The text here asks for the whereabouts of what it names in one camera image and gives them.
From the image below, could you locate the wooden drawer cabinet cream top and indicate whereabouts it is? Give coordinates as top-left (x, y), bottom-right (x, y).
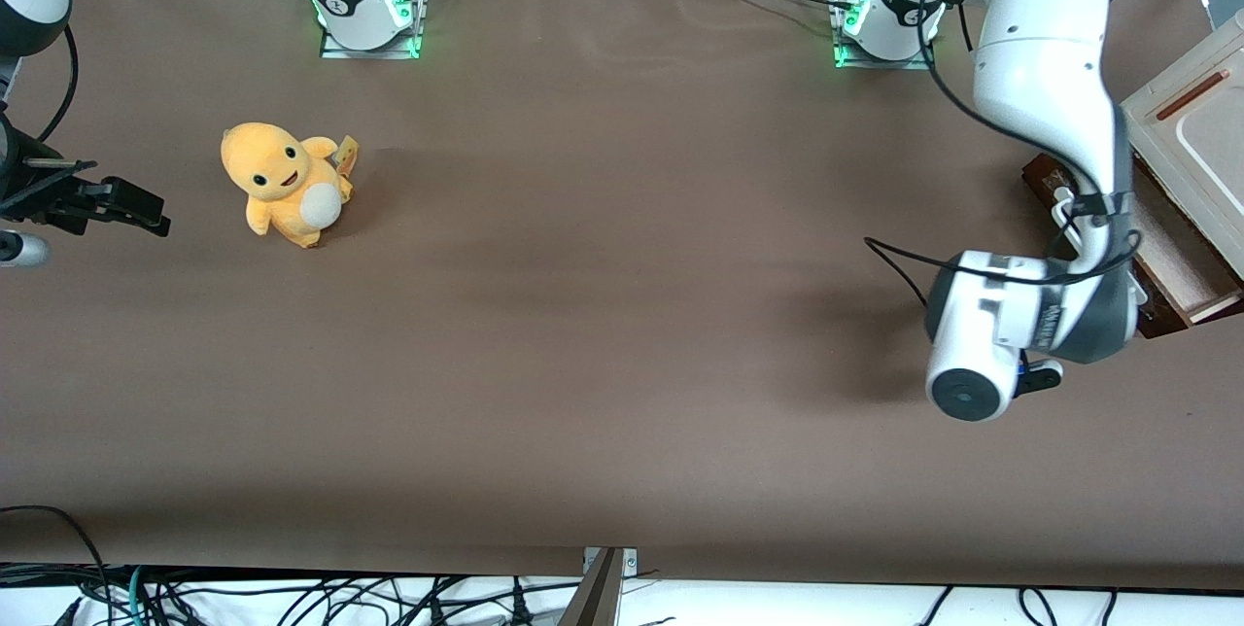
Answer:
top-left (1120, 12), bottom-right (1244, 279)

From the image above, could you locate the grey metal bracket post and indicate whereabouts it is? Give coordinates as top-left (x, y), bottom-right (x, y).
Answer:
top-left (559, 546), bottom-right (639, 626)

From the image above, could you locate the brown table cover sheet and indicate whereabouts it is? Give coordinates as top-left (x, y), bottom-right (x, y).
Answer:
top-left (0, 0), bottom-right (1244, 593)

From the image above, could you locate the black looped cable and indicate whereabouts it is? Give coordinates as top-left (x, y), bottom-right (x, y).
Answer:
top-left (0, 505), bottom-right (110, 626)

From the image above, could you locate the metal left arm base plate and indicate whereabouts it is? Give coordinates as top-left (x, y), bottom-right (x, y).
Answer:
top-left (831, 0), bottom-right (937, 71)

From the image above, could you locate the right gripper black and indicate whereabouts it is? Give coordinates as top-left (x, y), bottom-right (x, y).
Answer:
top-left (0, 109), bottom-right (172, 239)

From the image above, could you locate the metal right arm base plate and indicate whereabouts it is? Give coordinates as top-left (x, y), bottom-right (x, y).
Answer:
top-left (319, 0), bottom-right (431, 61)

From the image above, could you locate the yellow plush toy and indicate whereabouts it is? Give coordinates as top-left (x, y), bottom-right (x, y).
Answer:
top-left (220, 122), bottom-right (361, 250)

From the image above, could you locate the black cable tangle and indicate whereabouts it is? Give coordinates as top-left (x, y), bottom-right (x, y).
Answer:
top-left (58, 568), bottom-right (584, 626)

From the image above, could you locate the dark wooden drawer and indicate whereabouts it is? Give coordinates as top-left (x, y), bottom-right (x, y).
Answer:
top-left (1020, 152), bottom-right (1244, 340)

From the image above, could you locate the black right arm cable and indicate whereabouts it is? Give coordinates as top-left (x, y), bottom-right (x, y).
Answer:
top-left (34, 21), bottom-right (81, 146)

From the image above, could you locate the teal cable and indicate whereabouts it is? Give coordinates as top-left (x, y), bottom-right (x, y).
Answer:
top-left (124, 566), bottom-right (152, 626)

